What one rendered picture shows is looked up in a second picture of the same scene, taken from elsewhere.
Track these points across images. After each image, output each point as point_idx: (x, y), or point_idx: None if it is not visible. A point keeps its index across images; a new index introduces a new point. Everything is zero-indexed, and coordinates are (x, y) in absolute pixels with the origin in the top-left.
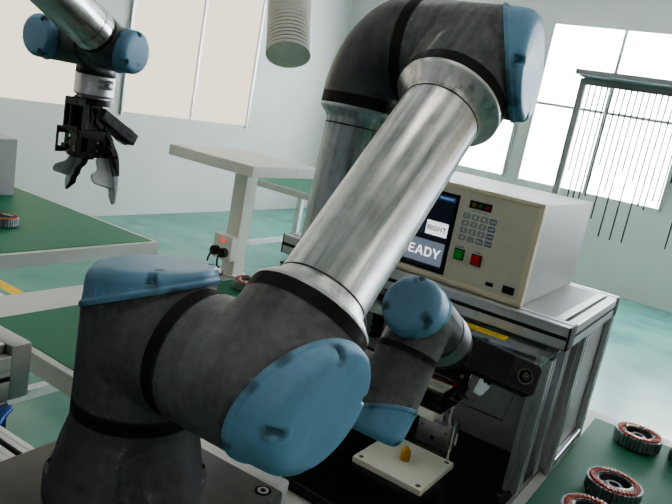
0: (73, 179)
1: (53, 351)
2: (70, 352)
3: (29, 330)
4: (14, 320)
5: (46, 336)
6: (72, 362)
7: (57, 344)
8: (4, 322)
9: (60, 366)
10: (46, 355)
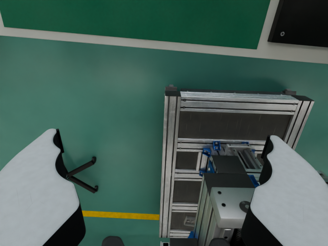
0: (57, 145)
1: (108, 27)
2: (118, 13)
3: (47, 10)
4: (13, 4)
5: (70, 5)
6: (139, 29)
7: (94, 10)
8: (17, 18)
9: (139, 43)
10: (112, 37)
